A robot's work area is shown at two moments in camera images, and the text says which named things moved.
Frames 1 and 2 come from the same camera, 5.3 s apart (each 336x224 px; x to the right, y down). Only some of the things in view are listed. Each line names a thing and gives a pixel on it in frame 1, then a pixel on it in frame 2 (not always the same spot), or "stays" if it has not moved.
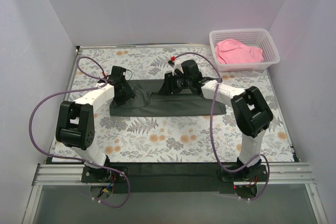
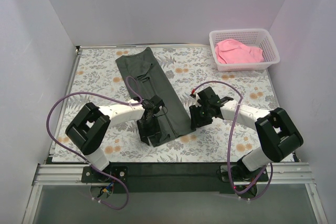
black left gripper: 127,92 to 150,133
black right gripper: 169,84 to 197,118
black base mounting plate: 175,177 stays
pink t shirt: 232,51 stays
